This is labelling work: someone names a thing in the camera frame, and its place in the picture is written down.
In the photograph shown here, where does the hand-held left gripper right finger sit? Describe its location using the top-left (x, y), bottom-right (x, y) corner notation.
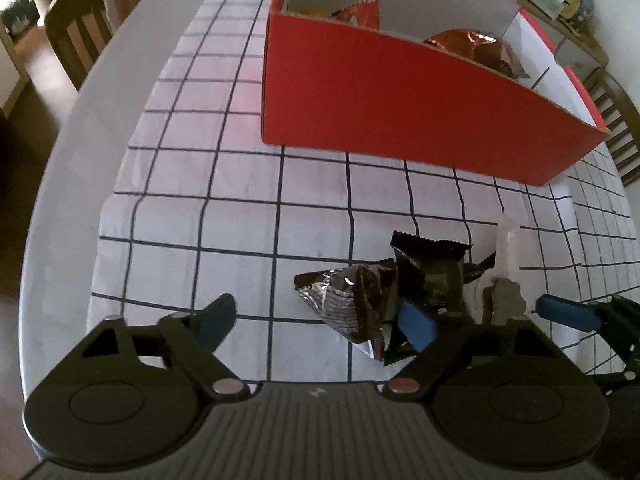
top-left (381, 300), bottom-right (565, 404)

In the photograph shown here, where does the wooden slatted chair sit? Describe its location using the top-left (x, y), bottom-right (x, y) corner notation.
top-left (582, 67), bottom-right (640, 187)

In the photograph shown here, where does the silver black snack packet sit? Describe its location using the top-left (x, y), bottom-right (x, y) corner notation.
top-left (294, 259), bottom-right (402, 362)

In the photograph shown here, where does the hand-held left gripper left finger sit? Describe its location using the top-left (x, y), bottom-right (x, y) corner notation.
top-left (81, 292), bottom-right (252, 404)

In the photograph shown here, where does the black wrapper corner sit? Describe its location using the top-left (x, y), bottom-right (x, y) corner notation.
top-left (462, 254), bottom-right (497, 282)

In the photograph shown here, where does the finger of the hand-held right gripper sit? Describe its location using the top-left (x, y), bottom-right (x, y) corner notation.
top-left (594, 369), bottom-right (640, 399)
top-left (536, 296), bottom-right (640, 362)

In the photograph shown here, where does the red cardboard box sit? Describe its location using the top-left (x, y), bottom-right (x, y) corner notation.
top-left (260, 0), bottom-right (612, 189)

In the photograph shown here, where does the brown foil snack packet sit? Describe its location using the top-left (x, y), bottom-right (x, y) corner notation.
top-left (422, 29), bottom-right (532, 81)

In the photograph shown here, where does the wooden chair with cloth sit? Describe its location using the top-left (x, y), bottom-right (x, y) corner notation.
top-left (44, 0), bottom-right (114, 92)

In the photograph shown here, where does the white wooden cabinet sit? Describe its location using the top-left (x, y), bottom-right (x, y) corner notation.
top-left (512, 0), bottom-right (609, 69)

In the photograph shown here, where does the orange snack packet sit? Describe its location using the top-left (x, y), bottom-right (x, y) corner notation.
top-left (330, 0), bottom-right (382, 32)

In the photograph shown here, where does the clear snack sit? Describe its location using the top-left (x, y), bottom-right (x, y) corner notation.
top-left (472, 212), bottom-right (528, 323)

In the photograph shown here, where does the white checkered tablecloth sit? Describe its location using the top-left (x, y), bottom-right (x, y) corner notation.
top-left (87, 0), bottom-right (640, 387)

